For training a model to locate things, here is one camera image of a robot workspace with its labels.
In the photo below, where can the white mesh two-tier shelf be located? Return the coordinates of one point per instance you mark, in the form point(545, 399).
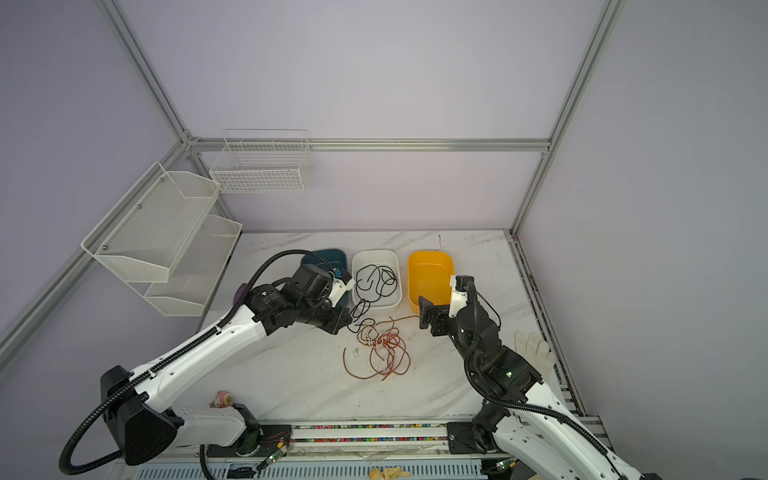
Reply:
point(165, 242)

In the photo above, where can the pink small toy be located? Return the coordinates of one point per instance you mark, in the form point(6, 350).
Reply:
point(222, 399)

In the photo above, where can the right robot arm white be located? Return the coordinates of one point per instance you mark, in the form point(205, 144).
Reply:
point(521, 415)

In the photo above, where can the white wire basket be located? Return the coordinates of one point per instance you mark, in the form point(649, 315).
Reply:
point(263, 161)

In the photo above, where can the white plastic bin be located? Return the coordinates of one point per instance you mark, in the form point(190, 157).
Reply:
point(378, 286)

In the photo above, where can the yellow plastic bin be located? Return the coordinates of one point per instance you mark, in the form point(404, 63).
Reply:
point(428, 275)

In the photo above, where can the white work glove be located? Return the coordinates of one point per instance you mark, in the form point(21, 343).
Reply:
point(536, 351)

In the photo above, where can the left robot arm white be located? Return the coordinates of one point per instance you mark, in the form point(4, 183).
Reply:
point(138, 405)

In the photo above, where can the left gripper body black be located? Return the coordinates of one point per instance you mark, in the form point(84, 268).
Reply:
point(325, 319)

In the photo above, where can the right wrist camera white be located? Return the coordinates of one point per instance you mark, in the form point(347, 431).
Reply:
point(459, 293)

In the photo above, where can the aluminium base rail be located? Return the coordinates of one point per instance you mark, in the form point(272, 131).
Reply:
point(376, 449)

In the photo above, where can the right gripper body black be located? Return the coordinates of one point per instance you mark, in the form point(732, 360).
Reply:
point(440, 324)

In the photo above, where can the teal plastic bin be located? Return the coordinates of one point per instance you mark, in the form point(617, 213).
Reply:
point(331, 259)

